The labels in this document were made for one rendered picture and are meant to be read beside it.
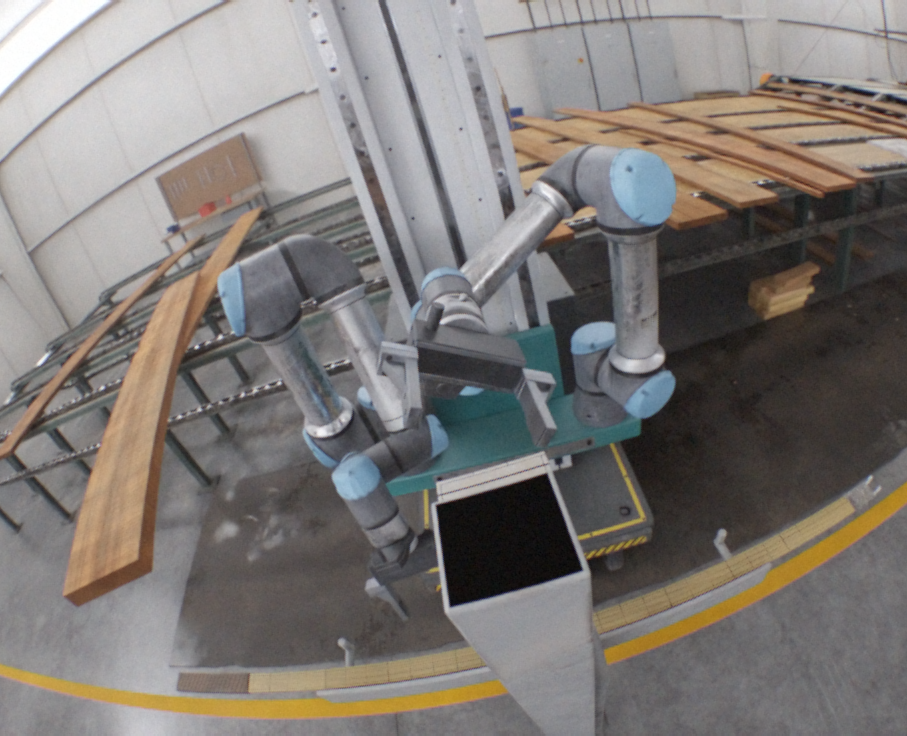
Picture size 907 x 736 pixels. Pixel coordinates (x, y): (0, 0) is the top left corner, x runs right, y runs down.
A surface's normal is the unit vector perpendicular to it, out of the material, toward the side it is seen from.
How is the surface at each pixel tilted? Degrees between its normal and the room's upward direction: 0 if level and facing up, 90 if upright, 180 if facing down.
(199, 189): 90
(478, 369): 90
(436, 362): 90
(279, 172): 89
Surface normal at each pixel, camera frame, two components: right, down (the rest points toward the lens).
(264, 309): 0.49, 0.55
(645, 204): 0.35, 0.34
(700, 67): 0.14, 0.54
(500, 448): -0.26, -0.78
